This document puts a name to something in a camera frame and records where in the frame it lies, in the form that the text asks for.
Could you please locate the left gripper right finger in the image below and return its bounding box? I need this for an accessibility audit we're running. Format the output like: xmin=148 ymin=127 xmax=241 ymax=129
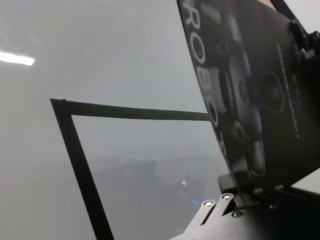
xmin=197 ymin=184 xmax=320 ymax=240

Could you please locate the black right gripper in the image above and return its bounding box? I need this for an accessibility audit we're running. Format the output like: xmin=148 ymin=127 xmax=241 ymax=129
xmin=271 ymin=0 xmax=320 ymax=61

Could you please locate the black robot print poster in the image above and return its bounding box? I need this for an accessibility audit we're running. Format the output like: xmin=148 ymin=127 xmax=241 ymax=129
xmin=176 ymin=0 xmax=320 ymax=198

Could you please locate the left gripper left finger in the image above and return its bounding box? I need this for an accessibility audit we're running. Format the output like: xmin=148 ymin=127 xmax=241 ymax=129
xmin=183 ymin=173 xmax=242 ymax=234

